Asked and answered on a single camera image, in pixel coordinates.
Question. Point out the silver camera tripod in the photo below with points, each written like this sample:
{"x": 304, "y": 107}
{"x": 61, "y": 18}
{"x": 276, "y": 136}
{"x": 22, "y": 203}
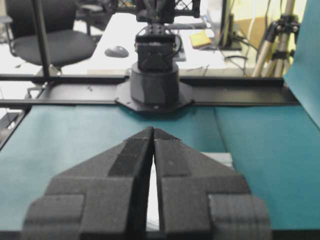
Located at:
{"x": 274, "y": 56}

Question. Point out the black office chair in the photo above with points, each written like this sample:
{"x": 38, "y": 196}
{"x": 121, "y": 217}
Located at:
{"x": 65, "y": 45}

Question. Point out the black aluminium frame rail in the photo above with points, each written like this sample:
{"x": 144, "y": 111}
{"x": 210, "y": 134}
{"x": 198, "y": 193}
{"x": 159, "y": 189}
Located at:
{"x": 71, "y": 90}

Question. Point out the grey computer mouse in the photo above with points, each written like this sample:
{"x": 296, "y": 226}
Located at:
{"x": 116, "y": 52}

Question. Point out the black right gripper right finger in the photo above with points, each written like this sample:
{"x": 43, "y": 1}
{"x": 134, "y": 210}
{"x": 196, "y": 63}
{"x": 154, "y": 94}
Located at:
{"x": 202, "y": 199}

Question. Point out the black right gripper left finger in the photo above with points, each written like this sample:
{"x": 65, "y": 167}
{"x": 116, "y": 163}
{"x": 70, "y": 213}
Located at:
{"x": 102, "y": 198}

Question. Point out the yellow sticky note pad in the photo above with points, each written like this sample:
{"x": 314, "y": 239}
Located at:
{"x": 199, "y": 39}

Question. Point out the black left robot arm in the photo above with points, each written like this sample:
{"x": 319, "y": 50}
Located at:
{"x": 154, "y": 84}

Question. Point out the clear zip bag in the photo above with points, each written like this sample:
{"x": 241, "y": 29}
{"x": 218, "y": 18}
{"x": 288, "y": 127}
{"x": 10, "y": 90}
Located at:
{"x": 152, "y": 217}

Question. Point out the white office desk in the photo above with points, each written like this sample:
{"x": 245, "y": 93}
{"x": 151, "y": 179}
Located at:
{"x": 123, "y": 28}

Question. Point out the black vertical frame post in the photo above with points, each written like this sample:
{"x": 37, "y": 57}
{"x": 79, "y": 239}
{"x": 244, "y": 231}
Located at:
{"x": 40, "y": 28}

